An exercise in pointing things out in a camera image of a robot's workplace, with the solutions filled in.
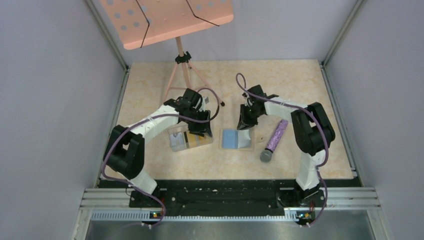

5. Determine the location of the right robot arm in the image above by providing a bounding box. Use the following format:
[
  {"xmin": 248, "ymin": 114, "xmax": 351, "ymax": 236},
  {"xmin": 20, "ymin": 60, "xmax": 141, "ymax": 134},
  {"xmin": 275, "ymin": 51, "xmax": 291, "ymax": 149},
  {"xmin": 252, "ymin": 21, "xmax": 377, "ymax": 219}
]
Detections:
[{"xmin": 237, "ymin": 85, "xmax": 336, "ymax": 206}]

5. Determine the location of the clear plastic card box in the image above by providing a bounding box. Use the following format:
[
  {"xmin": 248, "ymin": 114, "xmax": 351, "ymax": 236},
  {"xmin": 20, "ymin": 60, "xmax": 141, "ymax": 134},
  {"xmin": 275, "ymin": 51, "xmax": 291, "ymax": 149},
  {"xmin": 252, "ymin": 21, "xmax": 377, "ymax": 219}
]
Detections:
[{"xmin": 167, "ymin": 125, "xmax": 214, "ymax": 152}]

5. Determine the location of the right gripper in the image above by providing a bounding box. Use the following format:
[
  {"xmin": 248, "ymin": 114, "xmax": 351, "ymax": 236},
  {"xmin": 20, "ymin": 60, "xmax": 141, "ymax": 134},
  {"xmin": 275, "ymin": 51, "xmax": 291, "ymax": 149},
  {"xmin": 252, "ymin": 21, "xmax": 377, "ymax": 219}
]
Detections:
[{"xmin": 237, "ymin": 103, "xmax": 263, "ymax": 131}]

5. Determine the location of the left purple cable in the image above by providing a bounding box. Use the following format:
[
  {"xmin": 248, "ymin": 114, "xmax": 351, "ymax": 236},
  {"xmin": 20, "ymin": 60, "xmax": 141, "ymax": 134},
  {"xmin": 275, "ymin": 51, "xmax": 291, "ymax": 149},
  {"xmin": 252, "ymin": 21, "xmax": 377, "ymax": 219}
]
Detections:
[{"xmin": 100, "ymin": 86, "xmax": 221, "ymax": 213}]

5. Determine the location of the yellow credit card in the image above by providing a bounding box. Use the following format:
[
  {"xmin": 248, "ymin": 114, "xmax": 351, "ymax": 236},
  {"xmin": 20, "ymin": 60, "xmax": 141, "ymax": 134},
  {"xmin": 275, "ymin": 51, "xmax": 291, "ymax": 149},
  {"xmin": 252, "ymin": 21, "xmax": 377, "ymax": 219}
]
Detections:
[{"xmin": 186, "ymin": 133, "xmax": 213, "ymax": 149}]

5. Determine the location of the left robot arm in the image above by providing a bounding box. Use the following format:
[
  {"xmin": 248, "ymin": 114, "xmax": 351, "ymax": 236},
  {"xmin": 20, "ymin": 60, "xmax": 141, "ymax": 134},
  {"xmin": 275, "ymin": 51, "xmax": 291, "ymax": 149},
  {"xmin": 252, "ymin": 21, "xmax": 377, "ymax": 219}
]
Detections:
[{"xmin": 101, "ymin": 88, "xmax": 213, "ymax": 207}]

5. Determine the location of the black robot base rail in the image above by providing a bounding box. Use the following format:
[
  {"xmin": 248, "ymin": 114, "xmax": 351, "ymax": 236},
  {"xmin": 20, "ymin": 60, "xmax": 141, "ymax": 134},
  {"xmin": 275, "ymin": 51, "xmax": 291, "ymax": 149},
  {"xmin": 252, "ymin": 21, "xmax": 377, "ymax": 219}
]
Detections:
[{"xmin": 129, "ymin": 179, "xmax": 325, "ymax": 217}]

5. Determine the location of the grey slotted cable duct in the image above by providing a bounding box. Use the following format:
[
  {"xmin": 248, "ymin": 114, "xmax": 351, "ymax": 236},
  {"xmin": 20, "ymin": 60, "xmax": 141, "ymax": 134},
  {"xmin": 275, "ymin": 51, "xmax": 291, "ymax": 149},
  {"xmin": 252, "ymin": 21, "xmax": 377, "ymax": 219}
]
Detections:
[{"xmin": 90, "ymin": 208, "xmax": 319, "ymax": 223}]

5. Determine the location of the white grey credit card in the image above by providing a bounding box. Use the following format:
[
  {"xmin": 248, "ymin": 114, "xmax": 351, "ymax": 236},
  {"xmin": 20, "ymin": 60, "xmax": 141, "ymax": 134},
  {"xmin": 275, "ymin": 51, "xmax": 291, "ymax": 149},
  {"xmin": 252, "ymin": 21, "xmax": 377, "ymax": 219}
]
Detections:
[{"xmin": 169, "ymin": 132, "xmax": 186, "ymax": 152}]

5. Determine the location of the purple glitter microphone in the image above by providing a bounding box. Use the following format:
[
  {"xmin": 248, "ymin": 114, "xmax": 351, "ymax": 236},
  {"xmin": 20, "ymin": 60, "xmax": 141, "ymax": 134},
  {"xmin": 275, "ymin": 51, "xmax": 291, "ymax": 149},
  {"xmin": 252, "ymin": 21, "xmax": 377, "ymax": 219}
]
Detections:
[{"xmin": 259, "ymin": 119, "xmax": 289, "ymax": 163}]

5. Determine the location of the pink music stand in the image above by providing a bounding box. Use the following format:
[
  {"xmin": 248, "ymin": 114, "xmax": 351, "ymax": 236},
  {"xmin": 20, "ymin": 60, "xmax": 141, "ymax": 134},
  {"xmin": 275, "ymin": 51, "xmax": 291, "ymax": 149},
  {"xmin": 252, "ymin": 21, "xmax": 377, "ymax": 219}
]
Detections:
[{"xmin": 100, "ymin": 0, "xmax": 234, "ymax": 98}]

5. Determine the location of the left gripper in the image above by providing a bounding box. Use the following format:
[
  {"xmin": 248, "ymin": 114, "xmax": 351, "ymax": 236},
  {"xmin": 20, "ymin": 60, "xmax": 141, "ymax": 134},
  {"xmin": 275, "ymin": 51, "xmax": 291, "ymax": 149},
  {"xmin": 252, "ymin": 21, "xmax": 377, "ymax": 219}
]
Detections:
[{"xmin": 183, "ymin": 108, "xmax": 212, "ymax": 137}]

